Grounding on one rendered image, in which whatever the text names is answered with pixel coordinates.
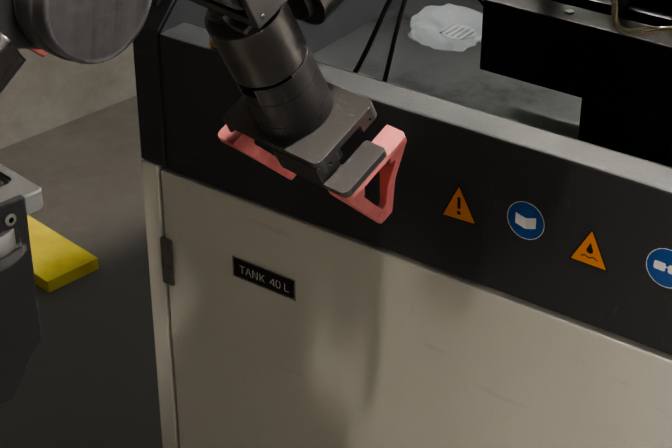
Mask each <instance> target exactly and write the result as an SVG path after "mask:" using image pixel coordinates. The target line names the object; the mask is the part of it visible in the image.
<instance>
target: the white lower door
mask: <svg viewBox="0 0 672 448"><path fill-rule="evenodd" d="M161 181H162V196H163V211H164V225H165V237H163V236H162V237H160V246H161V260H162V274H163V282H164V283H167V284H169V298H170V313H171V328H172V342H173V357H174V372H175V386H176V401H177V416H178V430H179V445H180V448H672V355H671V354H668V353H665V352H663V351H660V350H657V349H655V348H652V347H649V346H646V345H644V344H641V343H638V342H636V341H633V340H630V339H628V338H625V337H622V336H619V335H617V334H614V333H611V332H609V331H606V330H603V329H601V328H598V327H595V326H592V325H590V324H587V323H584V322H582V321H579V320H576V319H574V318H571V317H568V316H565V315H563V314H560V313H557V312H555V311H552V310H549V309H547V308H544V307H541V306H538V305H536V304H533V303H530V302H528V301H525V300H522V299H520V298H517V297H514V296H511V295H509V294H506V293H503V292H501V291H498V290H495V289H493V288H490V287H487V286H484V285H482V284H479V283H476V282H474V281H471V280H468V279H466V278H463V277H460V276H457V275H455V274H452V273H449V272H447V271H444V270H441V269H439V268H436V267H433V266H430V265H428V264H425V263H422V262H420V261H417V260H414V259H412V258H409V257H406V256H403V255H401V254H398V253H395V252H393V251H390V250H387V249H384V248H382V247H379V246H376V245H374V244H371V243H368V242H366V241H363V240H360V239H357V238H355V237H352V236H349V235H347V234H344V233H341V232H339V231H336V230H333V229H330V228H328V227H325V226H322V225H320V224H317V223H314V222H312V221H309V220H306V219H303V218H301V217H298V216H295V215H293V214H290V213H287V212H285V211H282V210H279V209H276V208H274V207H271V206H268V205H266V204H263V203H260V202H258V201H255V200H252V199H249V198H247V197H244V196H241V195H239V194H236V193H233V192H231V191H228V190H225V189H222V188H220V187H217V186H214V185H212V184H209V183H206V182H204V181H201V180H198V179H195V178H193V177H190V176H187V175H185V174H182V173H179V172H177V171H174V170H171V169H170V168H169V167H168V168H164V169H163V170H162V171H161Z"/></svg>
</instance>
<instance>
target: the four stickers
mask: <svg viewBox="0 0 672 448"><path fill-rule="evenodd" d="M546 209H547V207H544V206H540V205H537V204H534V203H531V202H528V201H525V200H521V199H518V198H515V197H512V196H509V195H507V209H506V228H505V233H506V234H509V235H512V236H515V237H518V238H521V239H524V240H527V241H530V242H533V243H536V244H539V245H543V246H544V239H545V224H546ZM477 211H478V189H476V188H473V187H469V186H466V185H462V184H459V183H455V182H452V181H448V180H445V179H441V216H442V217H446V218H449V219H452V220H456V221H459V222H462V223H466V224H469V225H472V226H475V227H477ZM612 241H613V235H611V234H608V233H605V232H603V231H600V230H597V229H594V228H591V227H588V226H585V225H582V224H579V223H577V222H574V221H572V225H571V234H570V243H569V253H568V259H569V260H572V261H574V262H577V263H580V264H583V265H585V266H588V267H591V268H594V269H596V270H599V271H602V272H605V273H607V274H608V272H609V265H610V257H611V249H612ZM642 279H643V280H645V281H648V282H650V283H653V284H655V285H658V286H660V287H663V288H666V289H668V290H671V291H672V249H670V248H667V247H664V246H662V245H659V244H656V243H654V242H651V241H649V242H648V247H647V253H646V259H645V264H644V270H643V276H642Z"/></svg>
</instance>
